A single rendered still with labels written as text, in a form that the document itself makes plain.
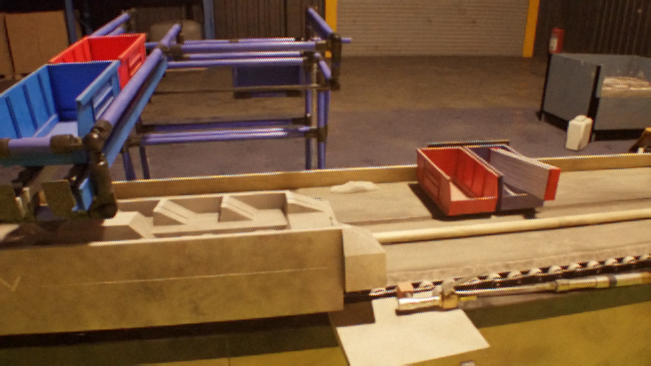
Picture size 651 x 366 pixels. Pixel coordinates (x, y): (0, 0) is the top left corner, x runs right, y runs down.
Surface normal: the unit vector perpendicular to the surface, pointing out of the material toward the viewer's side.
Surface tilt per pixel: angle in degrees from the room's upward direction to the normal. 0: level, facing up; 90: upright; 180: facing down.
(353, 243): 54
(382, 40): 90
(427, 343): 0
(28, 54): 90
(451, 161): 88
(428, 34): 90
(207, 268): 80
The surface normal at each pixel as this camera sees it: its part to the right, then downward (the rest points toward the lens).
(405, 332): 0.00, -0.92
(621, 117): 0.16, 0.39
